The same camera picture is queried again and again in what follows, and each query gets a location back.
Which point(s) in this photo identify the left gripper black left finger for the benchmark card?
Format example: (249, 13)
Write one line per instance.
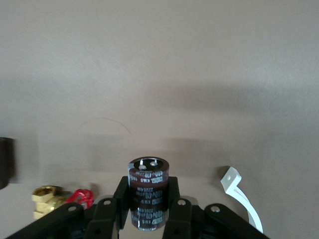
(99, 221)

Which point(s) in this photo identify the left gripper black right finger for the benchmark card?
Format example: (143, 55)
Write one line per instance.
(182, 221)

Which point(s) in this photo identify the dark brown cylindrical capacitor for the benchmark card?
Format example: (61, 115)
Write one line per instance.
(149, 189)

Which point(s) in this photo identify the black connector block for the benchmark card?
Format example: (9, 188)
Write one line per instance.
(6, 161)

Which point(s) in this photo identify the brass valve red handwheel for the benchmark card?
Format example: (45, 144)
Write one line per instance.
(47, 199)

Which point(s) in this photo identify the white curved plastic clamp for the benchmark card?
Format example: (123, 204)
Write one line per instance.
(230, 181)

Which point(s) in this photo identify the brown table cover sheet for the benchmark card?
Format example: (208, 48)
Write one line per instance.
(159, 49)

